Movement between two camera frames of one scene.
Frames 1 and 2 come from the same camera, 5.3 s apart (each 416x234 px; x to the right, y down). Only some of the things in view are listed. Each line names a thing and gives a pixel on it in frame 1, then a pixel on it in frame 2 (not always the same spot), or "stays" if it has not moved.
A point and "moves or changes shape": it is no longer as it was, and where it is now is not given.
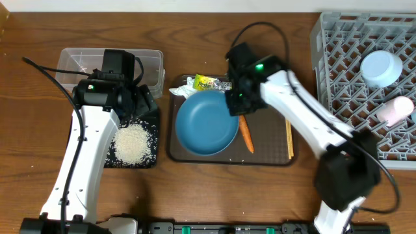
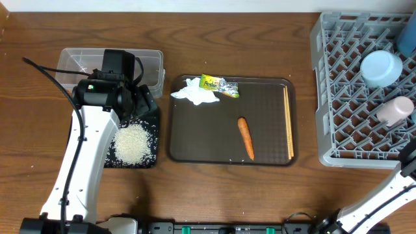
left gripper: [145, 102] stays
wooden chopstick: [291, 140] stays
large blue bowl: [204, 125] → [406, 41]
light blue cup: [413, 117] stays
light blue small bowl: [381, 69] stays
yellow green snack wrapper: [203, 82] moves or changes shape
